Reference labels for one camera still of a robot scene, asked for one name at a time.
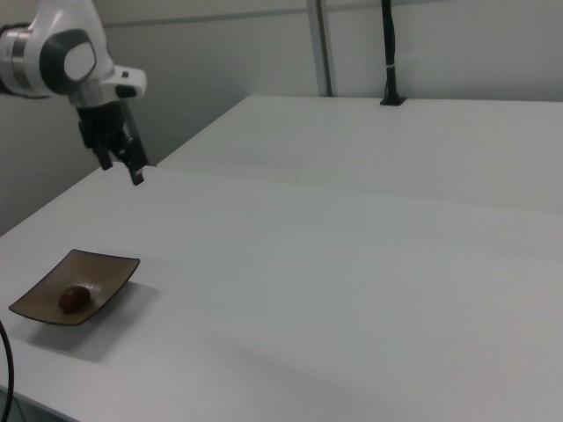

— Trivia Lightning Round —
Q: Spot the grey partition post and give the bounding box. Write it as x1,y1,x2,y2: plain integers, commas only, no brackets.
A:
306,0,334,98

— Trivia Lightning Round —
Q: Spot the thick black cable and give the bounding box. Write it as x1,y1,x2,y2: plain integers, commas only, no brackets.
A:
0,318,21,422

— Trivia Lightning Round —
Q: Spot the square brown ceramic plate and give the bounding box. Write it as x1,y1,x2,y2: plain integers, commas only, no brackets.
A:
8,248,142,327

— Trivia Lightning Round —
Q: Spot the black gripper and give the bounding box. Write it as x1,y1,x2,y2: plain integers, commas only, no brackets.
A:
77,99,150,187

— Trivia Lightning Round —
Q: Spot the small brown round food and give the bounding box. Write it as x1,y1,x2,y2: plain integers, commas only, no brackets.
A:
58,285,91,315

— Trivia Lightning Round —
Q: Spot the black camera pole with base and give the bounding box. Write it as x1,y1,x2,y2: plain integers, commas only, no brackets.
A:
378,0,408,107

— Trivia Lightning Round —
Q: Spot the grey partition rail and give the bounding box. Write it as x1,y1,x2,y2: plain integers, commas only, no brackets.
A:
101,7,309,31

